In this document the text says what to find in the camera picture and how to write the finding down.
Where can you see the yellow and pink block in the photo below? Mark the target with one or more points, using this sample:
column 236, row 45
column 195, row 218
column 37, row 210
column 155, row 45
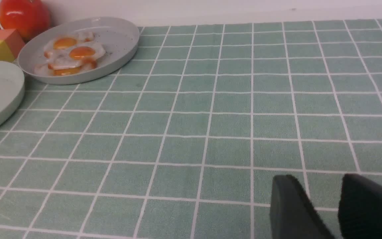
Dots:
column 11, row 44

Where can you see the fried egg top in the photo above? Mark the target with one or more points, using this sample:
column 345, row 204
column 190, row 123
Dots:
column 65, row 41

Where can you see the red tomato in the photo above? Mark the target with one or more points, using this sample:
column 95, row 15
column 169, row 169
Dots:
column 29, row 17

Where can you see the fried egg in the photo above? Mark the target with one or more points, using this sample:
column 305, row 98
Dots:
column 81, row 55
column 51, row 70
column 65, row 41

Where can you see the grey plate with eggs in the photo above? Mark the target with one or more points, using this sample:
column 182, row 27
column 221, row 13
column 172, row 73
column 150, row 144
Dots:
column 119, row 37

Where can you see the fried egg middle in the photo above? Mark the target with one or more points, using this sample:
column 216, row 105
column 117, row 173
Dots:
column 81, row 55

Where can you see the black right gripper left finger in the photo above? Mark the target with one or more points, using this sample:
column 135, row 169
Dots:
column 292, row 214

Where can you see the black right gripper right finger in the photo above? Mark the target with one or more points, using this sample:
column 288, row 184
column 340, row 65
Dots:
column 360, row 208

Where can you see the green checkered tablecloth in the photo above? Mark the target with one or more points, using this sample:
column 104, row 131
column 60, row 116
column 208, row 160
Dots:
column 183, row 142

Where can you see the fried egg bottom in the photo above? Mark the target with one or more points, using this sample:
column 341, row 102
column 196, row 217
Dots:
column 51, row 70

